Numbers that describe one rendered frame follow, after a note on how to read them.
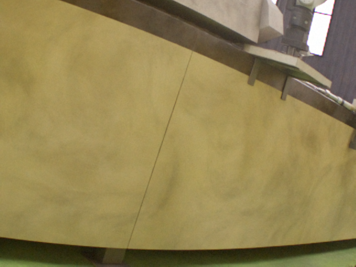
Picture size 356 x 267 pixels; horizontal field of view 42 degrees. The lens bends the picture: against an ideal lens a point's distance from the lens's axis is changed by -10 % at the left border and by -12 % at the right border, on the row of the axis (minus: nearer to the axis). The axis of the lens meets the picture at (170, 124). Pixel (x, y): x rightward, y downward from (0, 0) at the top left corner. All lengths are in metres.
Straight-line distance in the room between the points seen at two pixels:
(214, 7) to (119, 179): 0.56
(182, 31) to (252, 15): 0.31
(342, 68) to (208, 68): 10.52
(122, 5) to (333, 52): 11.02
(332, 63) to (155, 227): 10.73
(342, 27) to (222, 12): 10.81
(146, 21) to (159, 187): 0.49
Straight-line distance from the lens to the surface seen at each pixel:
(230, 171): 1.69
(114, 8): 1.24
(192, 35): 1.42
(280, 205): 2.03
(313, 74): 1.63
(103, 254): 1.53
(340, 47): 12.13
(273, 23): 1.65
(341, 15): 12.38
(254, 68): 1.64
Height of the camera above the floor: 0.58
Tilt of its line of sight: 4 degrees down
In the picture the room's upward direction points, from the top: 18 degrees clockwise
